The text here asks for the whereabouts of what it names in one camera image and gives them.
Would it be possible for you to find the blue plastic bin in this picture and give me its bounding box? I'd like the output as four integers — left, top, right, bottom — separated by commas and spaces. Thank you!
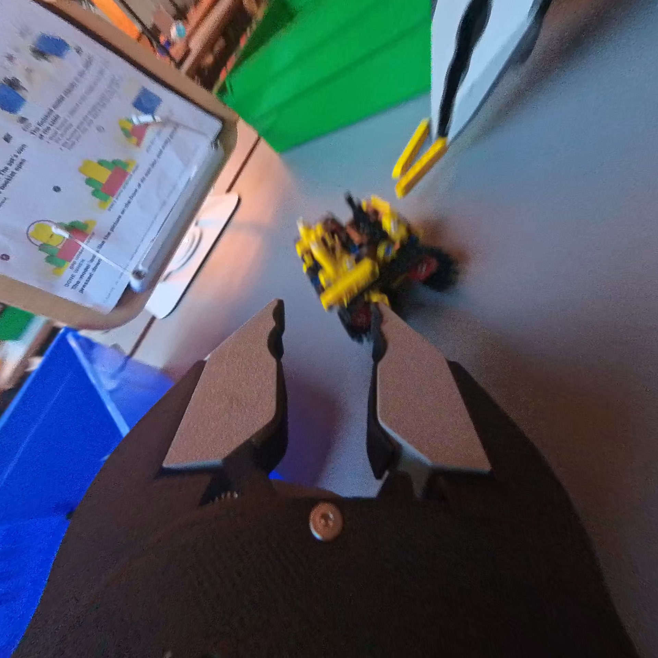
0, 326, 176, 643

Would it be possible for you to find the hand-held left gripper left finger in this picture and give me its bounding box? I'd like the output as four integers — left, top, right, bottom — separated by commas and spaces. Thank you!
161, 298, 289, 477

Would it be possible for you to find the white stand base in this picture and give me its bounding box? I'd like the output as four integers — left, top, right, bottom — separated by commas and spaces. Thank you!
144, 192, 242, 320

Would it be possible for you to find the green plastic bin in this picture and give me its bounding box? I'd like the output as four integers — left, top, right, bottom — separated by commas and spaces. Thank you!
215, 0, 434, 154

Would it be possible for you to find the yellow black lego vehicle model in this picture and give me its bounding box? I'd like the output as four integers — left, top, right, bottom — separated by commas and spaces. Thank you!
294, 191, 459, 344

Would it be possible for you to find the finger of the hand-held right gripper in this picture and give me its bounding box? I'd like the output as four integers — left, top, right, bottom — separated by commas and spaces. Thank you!
430, 0, 476, 141
444, 0, 554, 144

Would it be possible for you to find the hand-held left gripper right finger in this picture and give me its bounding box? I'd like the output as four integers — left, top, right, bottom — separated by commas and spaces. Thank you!
366, 303, 492, 497

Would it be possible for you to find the yellow lego beam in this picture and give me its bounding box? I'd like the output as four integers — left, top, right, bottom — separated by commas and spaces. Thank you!
394, 137, 448, 199
392, 118, 431, 180

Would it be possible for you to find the instruction sheet on stand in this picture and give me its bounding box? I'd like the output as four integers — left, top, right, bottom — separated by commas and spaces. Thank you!
0, 0, 241, 331

